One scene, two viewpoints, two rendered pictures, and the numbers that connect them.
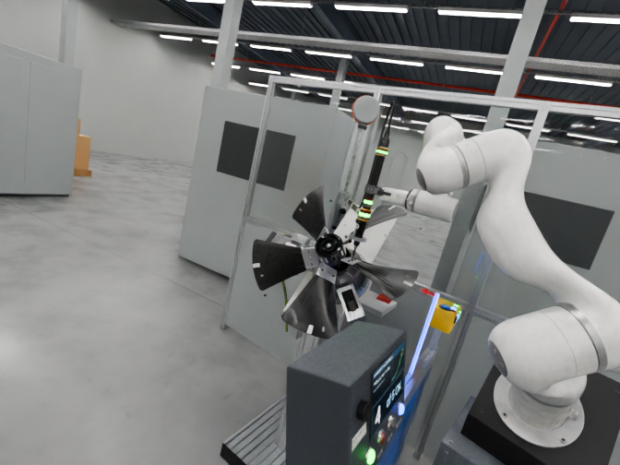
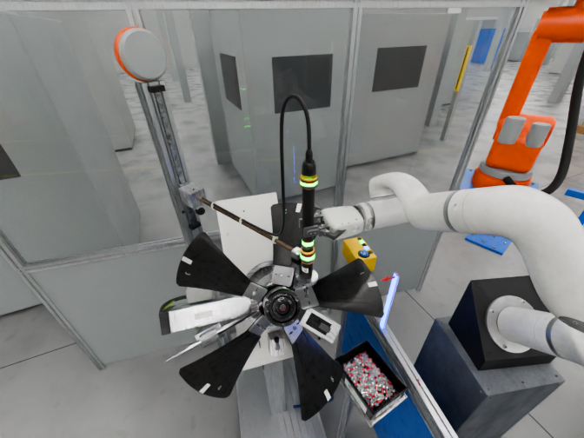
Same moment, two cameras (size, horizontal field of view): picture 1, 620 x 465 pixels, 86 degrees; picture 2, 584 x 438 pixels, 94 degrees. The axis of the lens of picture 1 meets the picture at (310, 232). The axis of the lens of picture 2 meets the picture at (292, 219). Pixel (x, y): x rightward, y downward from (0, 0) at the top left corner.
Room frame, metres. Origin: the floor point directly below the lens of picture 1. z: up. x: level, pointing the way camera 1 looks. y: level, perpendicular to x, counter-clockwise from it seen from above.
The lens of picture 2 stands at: (0.92, 0.27, 1.94)
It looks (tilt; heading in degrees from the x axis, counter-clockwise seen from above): 35 degrees down; 315
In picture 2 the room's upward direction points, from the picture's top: 1 degrees counter-clockwise
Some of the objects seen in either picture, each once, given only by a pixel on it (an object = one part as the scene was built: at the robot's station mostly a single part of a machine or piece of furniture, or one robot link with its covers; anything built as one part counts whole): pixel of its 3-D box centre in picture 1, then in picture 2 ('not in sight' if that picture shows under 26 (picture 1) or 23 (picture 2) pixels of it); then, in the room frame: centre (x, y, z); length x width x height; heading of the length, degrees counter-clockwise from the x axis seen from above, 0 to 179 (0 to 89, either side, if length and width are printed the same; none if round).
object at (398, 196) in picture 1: (398, 196); (343, 220); (1.26, -0.29, 1.48); 0.11 x 0.10 x 0.07; 59
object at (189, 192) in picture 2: (344, 198); (191, 195); (1.94, -0.15, 1.37); 0.10 x 0.07 x 0.08; 4
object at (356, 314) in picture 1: (352, 308); (315, 321); (1.32, -0.25, 0.98); 0.20 x 0.16 x 0.20; 149
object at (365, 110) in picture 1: (365, 110); (141, 55); (2.03, -0.14, 1.88); 0.17 x 0.15 x 0.16; 59
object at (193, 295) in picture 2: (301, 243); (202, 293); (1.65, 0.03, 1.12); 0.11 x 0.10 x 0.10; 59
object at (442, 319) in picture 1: (443, 315); (358, 255); (1.38, -0.65, 1.02); 0.16 x 0.10 x 0.11; 149
